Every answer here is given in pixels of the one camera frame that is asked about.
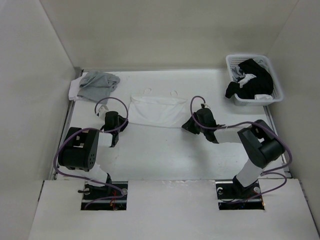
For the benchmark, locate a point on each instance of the folded white tank top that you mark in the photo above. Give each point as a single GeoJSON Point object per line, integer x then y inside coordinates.
{"type": "Point", "coordinates": [74, 89]}

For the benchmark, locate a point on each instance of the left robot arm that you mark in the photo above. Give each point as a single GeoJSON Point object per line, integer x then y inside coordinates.
{"type": "Point", "coordinates": [78, 155]}

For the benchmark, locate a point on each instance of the metal table edge rail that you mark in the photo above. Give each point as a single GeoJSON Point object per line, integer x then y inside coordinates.
{"type": "Point", "coordinates": [52, 173]}

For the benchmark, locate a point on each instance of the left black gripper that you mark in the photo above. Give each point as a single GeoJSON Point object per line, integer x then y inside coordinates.
{"type": "Point", "coordinates": [123, 121]}

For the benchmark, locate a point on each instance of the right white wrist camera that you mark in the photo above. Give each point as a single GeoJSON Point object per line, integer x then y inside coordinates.
{"type": "Point", "coordinates": [204, 105]}

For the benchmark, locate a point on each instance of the folded grey tank top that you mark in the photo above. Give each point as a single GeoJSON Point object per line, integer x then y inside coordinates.
{"type": "Point", "coordinates": [96, 85]}

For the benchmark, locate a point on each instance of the white garment in basket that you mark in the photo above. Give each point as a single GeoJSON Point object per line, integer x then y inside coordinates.
{"type": "Point", "coordinates": [263, 97]}

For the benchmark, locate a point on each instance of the white tank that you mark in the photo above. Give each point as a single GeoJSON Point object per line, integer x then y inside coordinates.
{"type": "Point", "coordinates": [162, 111]}
{"type": "Point", "coordinates": [74, 89]}

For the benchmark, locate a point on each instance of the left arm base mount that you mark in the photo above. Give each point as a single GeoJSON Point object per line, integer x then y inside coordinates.
{"type": "Point", "coordinates": [104, 198]}

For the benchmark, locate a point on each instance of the white plastic laundry basket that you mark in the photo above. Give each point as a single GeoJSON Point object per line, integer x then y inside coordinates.
{"type": "Point", "coordinates": [277, 94]}

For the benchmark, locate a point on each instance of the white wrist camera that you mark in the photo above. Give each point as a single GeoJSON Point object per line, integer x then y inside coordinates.
{"type": "Point", "coordinates": [101, 112]}
{"type": "Point", "coordinates": [204, 105]}

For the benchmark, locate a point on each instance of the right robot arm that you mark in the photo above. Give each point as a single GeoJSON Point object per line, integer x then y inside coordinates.
{"type": "Point", "coordinates": [258, 140]}

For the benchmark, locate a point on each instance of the black tank top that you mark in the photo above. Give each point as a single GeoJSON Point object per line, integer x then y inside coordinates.
{"type": "Point", "coordinates": [257, 81]}

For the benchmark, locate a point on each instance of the grey garment in basket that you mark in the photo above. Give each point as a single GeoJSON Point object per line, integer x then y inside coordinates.
{"type": "Point", "coordinates": [237, 73]}

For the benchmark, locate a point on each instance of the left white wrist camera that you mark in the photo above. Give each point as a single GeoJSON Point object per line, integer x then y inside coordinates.
{"type": "Point", "coordinates": [101, 112]}

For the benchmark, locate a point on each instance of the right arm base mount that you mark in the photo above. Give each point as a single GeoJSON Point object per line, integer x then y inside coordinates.
{"type": "Point", "coordinates": [231, 199]}

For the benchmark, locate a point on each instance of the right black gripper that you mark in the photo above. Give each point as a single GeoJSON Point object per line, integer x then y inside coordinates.
{"type": "Point", "coordinates": [188, 126]}

